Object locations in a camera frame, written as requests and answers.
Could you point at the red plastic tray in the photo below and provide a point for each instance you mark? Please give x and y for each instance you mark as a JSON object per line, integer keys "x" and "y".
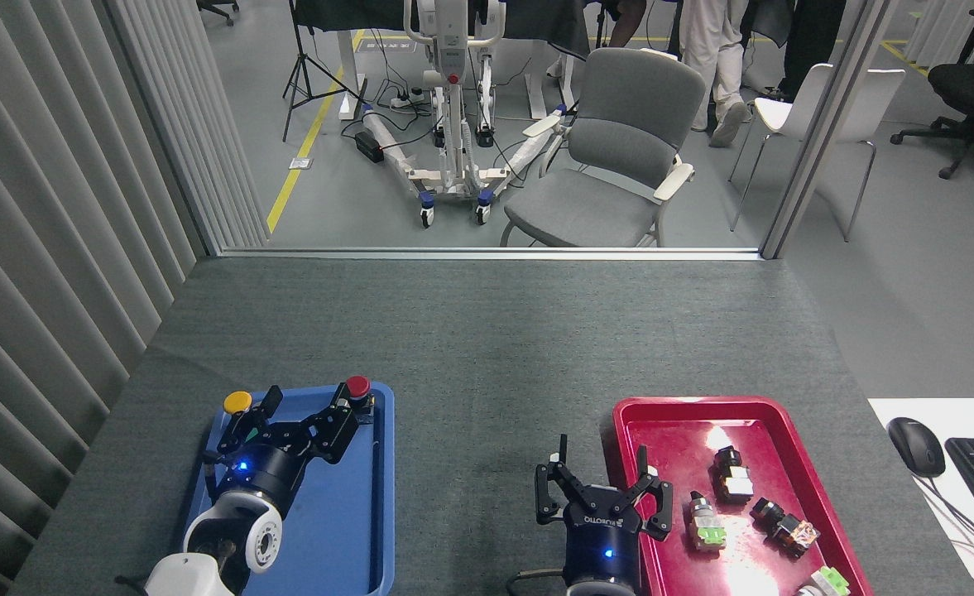
{"x": 677, "y": 447}

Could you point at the black switch with clear block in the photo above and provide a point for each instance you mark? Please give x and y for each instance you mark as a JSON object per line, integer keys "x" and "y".
{"x": 789, "y": 530}

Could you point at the black computer mouse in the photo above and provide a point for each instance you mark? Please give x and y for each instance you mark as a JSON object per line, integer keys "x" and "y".
{"x": 917, "y": 447}

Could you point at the red push button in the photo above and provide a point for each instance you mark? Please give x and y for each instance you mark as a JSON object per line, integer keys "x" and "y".
{"x": 358, "y": 385}

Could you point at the person in dark clothes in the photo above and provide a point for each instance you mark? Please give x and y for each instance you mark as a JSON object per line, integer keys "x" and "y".
{"x": 809, "y": 41}

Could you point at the black tripod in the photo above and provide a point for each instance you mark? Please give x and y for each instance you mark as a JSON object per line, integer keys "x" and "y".
{"x": 298, "y": 66}

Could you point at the white and green switch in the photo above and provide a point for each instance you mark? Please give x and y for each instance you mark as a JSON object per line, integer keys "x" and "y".
{"x": 826, "y": 582}

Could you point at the silver switch with green label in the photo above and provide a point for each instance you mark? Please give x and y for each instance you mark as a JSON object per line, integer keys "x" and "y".
{"x": 706, "y": 523}

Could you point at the black and white switch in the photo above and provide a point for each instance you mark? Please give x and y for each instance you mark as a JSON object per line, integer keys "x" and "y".
{"x": 733, "y": 480}

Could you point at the person's leg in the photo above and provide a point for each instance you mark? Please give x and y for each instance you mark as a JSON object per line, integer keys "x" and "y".
{"x": 627, "y": 21}

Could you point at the silver post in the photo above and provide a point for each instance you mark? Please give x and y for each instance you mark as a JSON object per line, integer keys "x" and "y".
{"x": 826, "y": 124}

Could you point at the black power adapter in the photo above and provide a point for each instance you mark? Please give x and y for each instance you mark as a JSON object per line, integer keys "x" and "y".
{"x": 369, "y": 146}

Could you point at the grey padded armchair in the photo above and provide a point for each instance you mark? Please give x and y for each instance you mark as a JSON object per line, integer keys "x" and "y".
{"x": 619, "y": 141}

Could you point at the white plastic chair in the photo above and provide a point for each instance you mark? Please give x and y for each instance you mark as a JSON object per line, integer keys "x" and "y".
{"x": 793, "y": 99}

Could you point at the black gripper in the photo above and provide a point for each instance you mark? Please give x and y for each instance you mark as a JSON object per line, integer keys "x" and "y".
{"x": 602, "y": 538}
{"x": 263, "y": 473}

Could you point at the grey ribbed partition panel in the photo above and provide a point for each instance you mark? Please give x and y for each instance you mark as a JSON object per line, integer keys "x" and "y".
{"x": 48, "y": 207}

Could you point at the silver table rail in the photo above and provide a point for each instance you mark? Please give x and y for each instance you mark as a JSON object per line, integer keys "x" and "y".
{"x": 486, "y": 253}

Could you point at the person in pale trousers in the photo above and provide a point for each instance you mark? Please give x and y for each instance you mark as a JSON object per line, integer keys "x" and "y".
{"x": 706, "y": 50}

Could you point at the white power strip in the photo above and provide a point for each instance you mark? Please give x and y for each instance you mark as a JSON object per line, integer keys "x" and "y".
{"x": 408, "y": 99}

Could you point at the blue plastic tray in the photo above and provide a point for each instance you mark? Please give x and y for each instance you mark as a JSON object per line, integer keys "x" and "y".
{"x": 329, "y": 521}

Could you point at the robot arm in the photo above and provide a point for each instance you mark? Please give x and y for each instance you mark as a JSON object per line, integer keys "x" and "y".
{"x": 602, "y": 589}

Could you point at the white stand on wheels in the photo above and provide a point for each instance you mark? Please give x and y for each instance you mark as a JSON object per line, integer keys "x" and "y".
{"x": 452, "y": 124}

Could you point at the yellow push button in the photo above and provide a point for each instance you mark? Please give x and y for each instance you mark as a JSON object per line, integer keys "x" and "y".
{"x": 237, "y": 402}

